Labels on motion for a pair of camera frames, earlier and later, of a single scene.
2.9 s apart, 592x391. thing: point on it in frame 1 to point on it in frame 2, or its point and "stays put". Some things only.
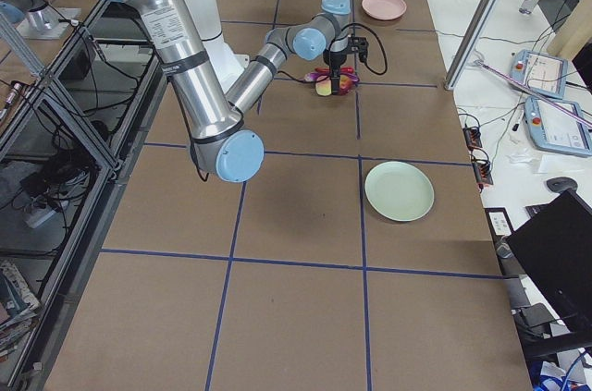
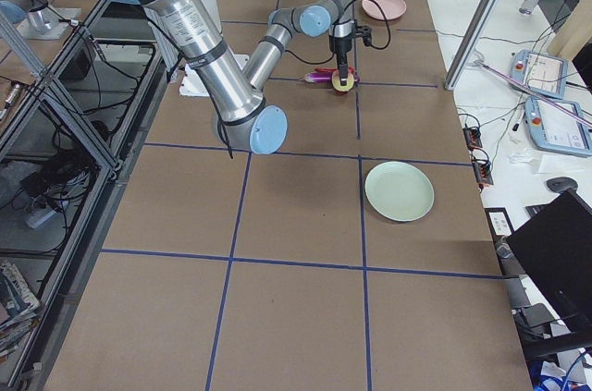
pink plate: [383, 6] stays put
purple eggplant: [314, 75] stays put
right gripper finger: [335, 79] to [343, 68]
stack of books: [18, 310] stays put
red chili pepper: [343, 70] stays put
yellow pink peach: [324, 88] to [337, 83]
